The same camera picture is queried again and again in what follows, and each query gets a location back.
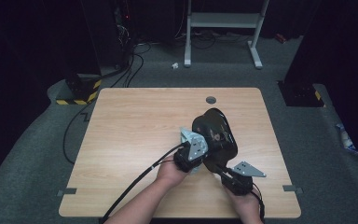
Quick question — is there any right hand-held gripper cable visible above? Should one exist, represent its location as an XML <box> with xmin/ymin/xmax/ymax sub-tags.
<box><xmin>251</xmin><ymin>183</ymin><xmax>266</xmax><ymax>223</ymax></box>

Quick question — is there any person's right hand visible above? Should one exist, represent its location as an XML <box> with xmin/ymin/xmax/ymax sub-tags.
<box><xmin>227</xmin><ymin>189</ymin><xmax>262</xmax><ymax>216</ymax></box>

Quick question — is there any dark curtain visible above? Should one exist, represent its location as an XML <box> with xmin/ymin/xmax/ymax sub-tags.
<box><xmin>0</xmin><ymin>0</ymin><xmax>103</xmax><ymax>206</ymax></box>
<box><xmin>283</xmin><ymin>0</ymin><xmax>358</xmax><ymax>178</ymax></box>

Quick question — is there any tangle of black cables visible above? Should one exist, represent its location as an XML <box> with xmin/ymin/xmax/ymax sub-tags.
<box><xmin>190</xmin><ymin>31</ymin><xmax>250</xmax><ymax>50</ymax></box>

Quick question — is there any white metal stand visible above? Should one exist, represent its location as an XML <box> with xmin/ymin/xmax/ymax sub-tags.
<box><xmin>184</xmin><ymin>0</ymin><xmax>269</xmax><ymax>70</ymax></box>

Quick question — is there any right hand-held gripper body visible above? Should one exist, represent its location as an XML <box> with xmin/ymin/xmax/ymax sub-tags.
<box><xmin>221</xmin><ymin>161</ymin><xmax>267</xmax><ymax>196</ymax></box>

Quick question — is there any grey tape strip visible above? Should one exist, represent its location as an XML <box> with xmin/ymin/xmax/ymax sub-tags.
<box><xmin>57</xmin><ymin>188</ymin><xmax>77</xmax><ymax>198</ymax></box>
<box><xmin>282</xmin><ymin>184</ymin><xmax>304</xmax><ymax>193</ymax></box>

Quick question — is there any small red object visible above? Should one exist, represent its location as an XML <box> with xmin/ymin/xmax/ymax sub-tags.
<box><xmin>274</xmin><ymin>32</ymin><xmax>288</xmax><ymax>45</ymax></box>

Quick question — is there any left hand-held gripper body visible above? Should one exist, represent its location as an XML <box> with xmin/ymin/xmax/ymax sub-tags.
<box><xmin>172</xmin><ymin>126</ymin><xmax>209</xmax><ymax>174</ymax></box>

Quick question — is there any blue white packet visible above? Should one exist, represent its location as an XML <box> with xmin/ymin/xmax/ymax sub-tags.
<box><xmin>335</xmin><ymin>122</ymin><xmax>358</xmax><ymax>154</ymax></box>

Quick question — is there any person's left hand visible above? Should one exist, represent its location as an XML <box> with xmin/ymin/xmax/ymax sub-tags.
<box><xmin>157</xmin><ymin>155</ymin><xmax>189</xmax><ymax>188</ymax></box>

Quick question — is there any left hand-held gripper cable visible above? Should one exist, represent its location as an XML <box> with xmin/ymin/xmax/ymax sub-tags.
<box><xmin>101</xmin><ymin>142</ymin><xmax>187</xmax><ymax>223</ymax></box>

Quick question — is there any dark equipment rack with wires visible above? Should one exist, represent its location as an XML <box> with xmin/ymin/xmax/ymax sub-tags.
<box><xmin>113</xmin><ymin>0</ymin><xmax>136</xmax><ymax>68</ymax></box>

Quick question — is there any black yellow striped stand base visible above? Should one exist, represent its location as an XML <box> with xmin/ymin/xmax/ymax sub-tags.
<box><xmin>55</xmin><ymin>73</ymin><xmax>103</xmax><ymax>106</ymax></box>

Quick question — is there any long black floor cable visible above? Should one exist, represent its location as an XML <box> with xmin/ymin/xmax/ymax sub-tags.
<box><xmin>62</xmin><ymin>98</ymin><xmax>99</xmax><ymax>165</ymax></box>

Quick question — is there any hand-held gripper cable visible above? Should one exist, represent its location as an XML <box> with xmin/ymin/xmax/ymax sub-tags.
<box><xmin>251</xmin><ymin>183</ymin><xmax>266</xmax><ymax>223</ymax></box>
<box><xmin>101</xmin><ymin>142</ymin><xmax>187</xmax><ymax>223</ymax></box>

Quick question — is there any black looped floor cable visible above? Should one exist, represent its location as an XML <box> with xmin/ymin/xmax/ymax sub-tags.
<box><xmin>125</xmin><ymin>53</ymin><xmax>145</xmax><ymax>88</ymax></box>

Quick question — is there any black perforated stand base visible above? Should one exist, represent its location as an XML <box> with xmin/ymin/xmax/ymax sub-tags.
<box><xmin>278</xmin><ymin>79</ymin><xmax>325</xmax><ymax>108</ymax></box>

